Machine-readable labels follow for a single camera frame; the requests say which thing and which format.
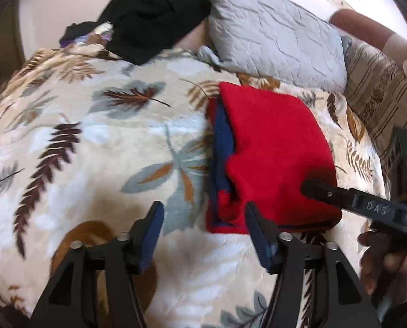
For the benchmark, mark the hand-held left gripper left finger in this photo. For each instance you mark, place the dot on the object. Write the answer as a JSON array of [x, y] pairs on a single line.
[[150, 235]]

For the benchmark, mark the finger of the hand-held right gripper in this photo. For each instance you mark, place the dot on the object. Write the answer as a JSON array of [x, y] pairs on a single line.
[[347, 200]]

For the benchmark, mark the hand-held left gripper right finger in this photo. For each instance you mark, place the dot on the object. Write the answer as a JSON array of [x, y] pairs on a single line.
[[262, 242]]

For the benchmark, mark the red and blue sweater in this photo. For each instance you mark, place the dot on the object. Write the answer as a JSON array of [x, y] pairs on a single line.
[[275, 153]]

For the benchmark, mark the person's right hand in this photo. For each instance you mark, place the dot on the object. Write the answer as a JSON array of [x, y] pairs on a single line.
[[384, 266]]

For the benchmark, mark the leaf printed blanket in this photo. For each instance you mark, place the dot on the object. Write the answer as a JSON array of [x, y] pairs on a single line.
[[104, 164]]

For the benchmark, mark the beige striped cushion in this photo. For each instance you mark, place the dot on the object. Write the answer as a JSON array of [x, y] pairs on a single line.
[[381, 99]]

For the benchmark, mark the pinkish brown bolster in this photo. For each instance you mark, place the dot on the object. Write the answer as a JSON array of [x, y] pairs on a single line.
[[370, 29]]

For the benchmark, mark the grey quilted pillow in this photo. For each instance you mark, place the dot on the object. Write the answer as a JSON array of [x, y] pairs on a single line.
[[275, 37]]

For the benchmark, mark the purple and dark cloth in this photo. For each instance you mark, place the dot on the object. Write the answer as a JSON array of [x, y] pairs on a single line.
[[84, 34]]

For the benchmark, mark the black cloth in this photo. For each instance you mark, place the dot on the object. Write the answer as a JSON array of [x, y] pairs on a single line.
[[152, 13]]

